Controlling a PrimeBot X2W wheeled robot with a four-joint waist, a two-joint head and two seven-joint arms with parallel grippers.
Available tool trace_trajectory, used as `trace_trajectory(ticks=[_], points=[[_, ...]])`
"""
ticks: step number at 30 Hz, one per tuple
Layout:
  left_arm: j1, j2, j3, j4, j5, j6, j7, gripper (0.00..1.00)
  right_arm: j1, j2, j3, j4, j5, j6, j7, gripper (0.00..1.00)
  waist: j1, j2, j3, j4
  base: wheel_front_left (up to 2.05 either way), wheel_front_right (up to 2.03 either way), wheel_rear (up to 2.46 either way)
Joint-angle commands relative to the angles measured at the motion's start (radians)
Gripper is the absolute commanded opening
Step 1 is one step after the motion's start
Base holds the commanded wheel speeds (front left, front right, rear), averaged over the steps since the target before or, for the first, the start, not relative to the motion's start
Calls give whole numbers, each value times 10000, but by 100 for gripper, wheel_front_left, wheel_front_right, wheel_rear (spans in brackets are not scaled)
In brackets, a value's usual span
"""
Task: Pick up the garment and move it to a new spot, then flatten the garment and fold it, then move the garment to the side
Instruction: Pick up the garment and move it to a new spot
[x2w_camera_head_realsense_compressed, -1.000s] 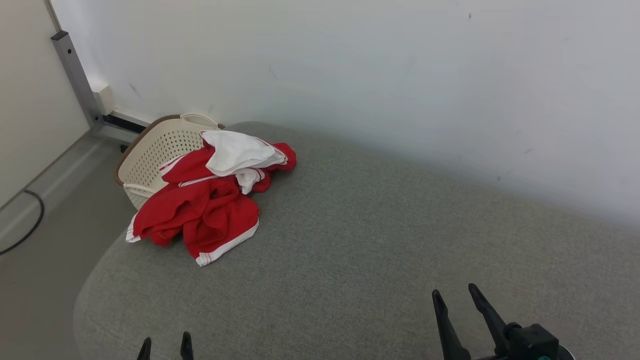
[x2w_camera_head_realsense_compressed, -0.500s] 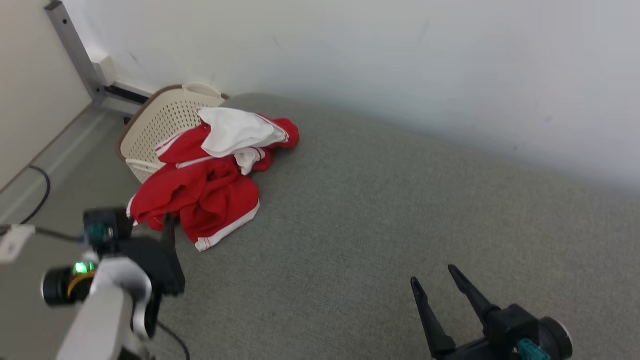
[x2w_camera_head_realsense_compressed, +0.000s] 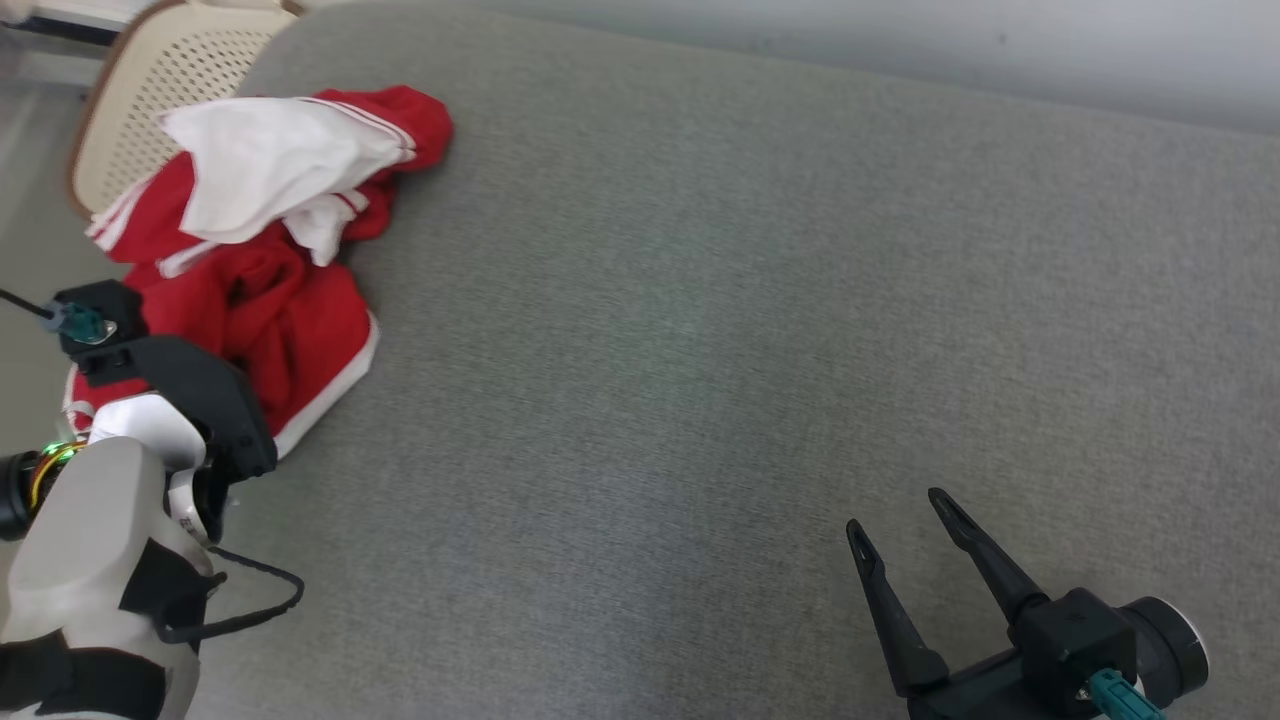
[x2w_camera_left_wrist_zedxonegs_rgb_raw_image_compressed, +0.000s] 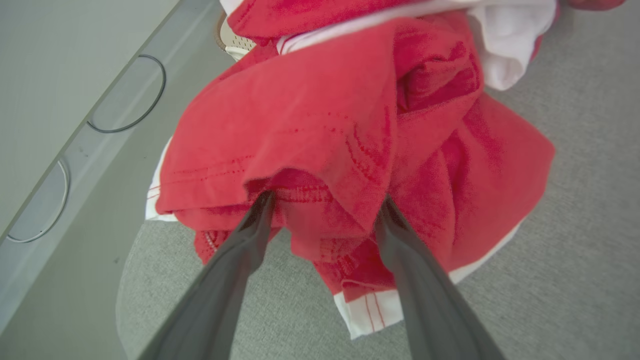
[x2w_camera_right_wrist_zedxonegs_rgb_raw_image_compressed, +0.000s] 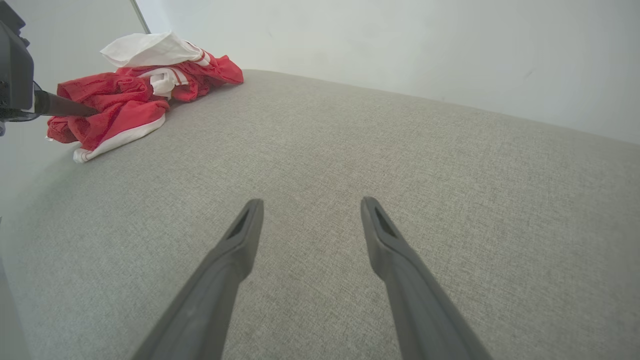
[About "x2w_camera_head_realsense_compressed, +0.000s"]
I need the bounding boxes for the red white basketball jersey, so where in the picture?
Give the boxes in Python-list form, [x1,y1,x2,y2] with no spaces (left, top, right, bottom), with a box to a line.
[85,85,456,281]

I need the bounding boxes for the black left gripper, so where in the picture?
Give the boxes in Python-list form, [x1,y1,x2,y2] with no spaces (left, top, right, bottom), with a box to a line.
[122,334,279,485]

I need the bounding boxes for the thin black arm cable loop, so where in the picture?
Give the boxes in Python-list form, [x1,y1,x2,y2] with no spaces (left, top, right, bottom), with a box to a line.
[158,545,306,646]

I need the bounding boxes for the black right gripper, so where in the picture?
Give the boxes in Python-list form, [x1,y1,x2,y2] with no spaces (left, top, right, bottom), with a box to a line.
[845,487,1096,720]

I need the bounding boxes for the cream perforated laundry basket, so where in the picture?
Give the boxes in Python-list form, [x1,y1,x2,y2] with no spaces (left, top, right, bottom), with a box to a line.
[67,0,306,219]

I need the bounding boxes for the red shorts white trim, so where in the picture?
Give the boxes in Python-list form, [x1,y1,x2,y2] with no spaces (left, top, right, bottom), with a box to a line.
[62,232,382,463]

